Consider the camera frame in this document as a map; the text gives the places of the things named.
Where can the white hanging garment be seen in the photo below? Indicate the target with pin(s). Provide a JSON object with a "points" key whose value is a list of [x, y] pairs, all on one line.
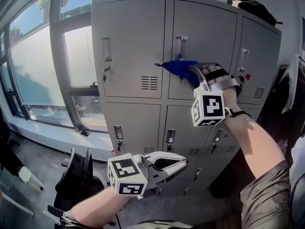
{"points": [[290, 85]]}

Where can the red sticker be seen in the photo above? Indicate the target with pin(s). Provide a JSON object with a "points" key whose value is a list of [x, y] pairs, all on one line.
{"points": [[248, 76]]}

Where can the black bag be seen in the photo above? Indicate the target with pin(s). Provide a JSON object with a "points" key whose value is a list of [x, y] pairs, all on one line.
{"points": [[255, 8]]}

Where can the person's right forearm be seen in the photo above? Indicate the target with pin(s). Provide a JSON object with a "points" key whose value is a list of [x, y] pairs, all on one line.
{"points": [[250, 137]]}

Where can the locker key bunch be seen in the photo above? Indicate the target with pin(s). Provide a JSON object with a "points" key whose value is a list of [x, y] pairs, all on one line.
{"points": [[104, 71]]}

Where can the person's left forearm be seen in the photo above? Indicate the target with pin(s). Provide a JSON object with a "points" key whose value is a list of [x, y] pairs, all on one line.
{"points": [[100, 206]]}

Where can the grid of grey locker doors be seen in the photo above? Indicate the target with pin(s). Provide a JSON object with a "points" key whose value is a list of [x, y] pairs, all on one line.
{"points": [[133, 56]]}

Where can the blue cloth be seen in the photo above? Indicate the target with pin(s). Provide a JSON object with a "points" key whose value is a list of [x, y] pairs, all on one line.
{"points": [[181, 67]]}

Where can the grey metal locker cabinet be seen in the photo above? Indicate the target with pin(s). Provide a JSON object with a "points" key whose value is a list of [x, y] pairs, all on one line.
{"points": [[259, 166]]}

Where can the dark window frame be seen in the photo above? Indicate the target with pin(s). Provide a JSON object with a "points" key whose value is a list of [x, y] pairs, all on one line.
{"points": [[60, 80]]}

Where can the small black wedge block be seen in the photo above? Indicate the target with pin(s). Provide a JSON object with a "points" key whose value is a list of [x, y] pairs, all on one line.
{"points": [[84, 133]]}

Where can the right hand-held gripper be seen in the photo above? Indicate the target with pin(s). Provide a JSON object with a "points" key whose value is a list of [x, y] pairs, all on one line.
{"points": [[212, 106]]}

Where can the black office chair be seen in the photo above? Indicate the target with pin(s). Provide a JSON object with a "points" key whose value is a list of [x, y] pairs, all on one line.
{"points": [[76, 175]]}

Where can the grey vented metal locker door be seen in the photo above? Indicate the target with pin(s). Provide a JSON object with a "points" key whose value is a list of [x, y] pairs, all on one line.
{"points": [[202, 27]]}

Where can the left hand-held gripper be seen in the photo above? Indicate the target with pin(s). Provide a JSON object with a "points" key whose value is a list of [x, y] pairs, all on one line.
{"points": [[126, 173]]}

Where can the white plastic device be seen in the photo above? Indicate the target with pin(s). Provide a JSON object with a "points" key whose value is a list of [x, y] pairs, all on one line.
{"points": [[28, 176]]}

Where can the black wristband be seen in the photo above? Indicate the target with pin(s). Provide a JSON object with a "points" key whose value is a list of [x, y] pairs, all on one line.
{"points": [[238, 113]]}

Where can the person's right hand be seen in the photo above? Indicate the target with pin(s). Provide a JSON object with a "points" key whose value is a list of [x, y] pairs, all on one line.
{"points": [[210, 68]]}

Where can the person's white shirt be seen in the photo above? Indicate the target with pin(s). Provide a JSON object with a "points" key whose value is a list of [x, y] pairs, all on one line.
{"points": [[297, 159]]}

